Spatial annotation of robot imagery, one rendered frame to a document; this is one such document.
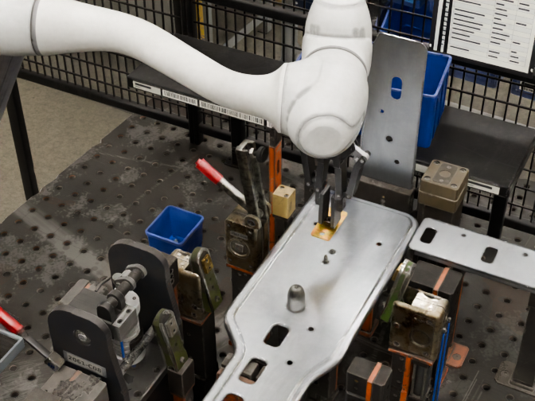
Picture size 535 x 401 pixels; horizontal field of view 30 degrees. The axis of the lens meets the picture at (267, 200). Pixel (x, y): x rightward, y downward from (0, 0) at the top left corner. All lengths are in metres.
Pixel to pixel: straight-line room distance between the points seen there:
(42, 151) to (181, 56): 2.39
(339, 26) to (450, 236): 0.59
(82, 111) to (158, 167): 1.50
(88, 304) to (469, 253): 0.73
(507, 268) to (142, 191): 1.00
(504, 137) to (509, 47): 0.19
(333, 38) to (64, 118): 2.61
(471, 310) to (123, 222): 0.84
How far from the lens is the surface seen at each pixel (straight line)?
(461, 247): 1.91
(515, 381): 2.09
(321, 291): 1.80
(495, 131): 2.16
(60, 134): 3.93
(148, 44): 1.55
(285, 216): 1.92
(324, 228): 1.78
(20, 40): 1.63
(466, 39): 2.13
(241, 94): 1.44
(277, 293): 1.79
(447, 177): 1.97
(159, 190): 2.50
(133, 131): 2.70
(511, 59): 2.13
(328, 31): 1.50
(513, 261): 1.90
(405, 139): 1.96
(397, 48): 1.86
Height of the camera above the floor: 2.28
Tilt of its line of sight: 40 degrees down
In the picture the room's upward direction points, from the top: straight up
